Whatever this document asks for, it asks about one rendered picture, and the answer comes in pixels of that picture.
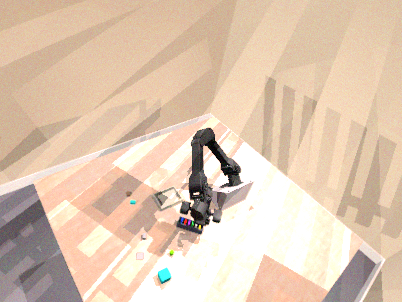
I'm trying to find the cyan cube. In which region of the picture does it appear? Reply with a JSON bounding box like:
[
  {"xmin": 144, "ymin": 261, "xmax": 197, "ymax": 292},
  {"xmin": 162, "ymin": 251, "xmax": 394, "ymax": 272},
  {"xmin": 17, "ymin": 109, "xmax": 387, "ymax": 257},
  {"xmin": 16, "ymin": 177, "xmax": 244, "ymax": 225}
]
[{"xmin": 158, "ymin": 267, "xmax": 172, "ymax": 284}]

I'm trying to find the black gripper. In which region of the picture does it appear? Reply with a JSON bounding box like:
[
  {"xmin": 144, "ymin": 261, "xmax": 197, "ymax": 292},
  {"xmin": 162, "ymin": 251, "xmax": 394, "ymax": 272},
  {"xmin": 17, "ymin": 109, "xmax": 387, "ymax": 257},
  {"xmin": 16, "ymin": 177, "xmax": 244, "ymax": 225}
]
[{"xmin": 179, "ymin": 201, "xmax": 222, "ymax": 224}]

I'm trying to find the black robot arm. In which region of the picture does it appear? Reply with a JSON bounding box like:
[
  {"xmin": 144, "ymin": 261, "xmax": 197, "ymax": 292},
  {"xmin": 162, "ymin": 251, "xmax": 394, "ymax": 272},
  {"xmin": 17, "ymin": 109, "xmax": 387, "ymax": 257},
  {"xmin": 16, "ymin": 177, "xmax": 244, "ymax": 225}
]
[{"xmin": 188, "ymin": 128, "xmax": 244, "ymax": 227}]

